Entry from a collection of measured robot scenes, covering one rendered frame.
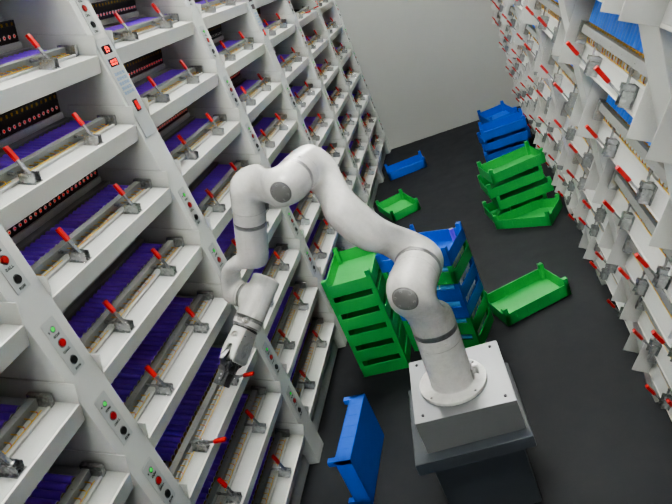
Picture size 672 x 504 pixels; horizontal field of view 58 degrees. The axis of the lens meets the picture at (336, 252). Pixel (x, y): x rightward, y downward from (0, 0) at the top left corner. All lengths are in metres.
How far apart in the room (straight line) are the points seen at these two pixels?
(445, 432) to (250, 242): 0.72
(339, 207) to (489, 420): 0.68
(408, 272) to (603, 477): 0.86
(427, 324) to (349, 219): 0.34
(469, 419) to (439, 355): 0.18
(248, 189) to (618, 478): 1.28
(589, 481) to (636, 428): 0.24
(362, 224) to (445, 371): 0.46
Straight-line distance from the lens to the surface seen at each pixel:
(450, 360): 1.63
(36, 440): 1.30
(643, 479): 1.93
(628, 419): 2.09
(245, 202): 1.57
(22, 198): 1.38
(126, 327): 1.51
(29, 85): 1.54
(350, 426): 2.06
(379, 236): 1.49
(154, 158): 1.81
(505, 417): 1.68
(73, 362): 1.34
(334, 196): 1.49
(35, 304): 1.31
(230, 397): 1.84
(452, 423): 1.67
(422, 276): 1.45
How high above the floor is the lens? 1.46
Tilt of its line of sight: 23 degrees down
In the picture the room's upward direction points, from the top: 24 degrees counter-clockwise
